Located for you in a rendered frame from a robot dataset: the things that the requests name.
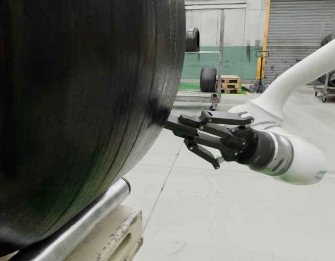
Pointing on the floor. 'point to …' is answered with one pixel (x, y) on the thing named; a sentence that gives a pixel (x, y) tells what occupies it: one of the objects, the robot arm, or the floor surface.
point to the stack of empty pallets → (229, 84)
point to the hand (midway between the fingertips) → (176, 124)
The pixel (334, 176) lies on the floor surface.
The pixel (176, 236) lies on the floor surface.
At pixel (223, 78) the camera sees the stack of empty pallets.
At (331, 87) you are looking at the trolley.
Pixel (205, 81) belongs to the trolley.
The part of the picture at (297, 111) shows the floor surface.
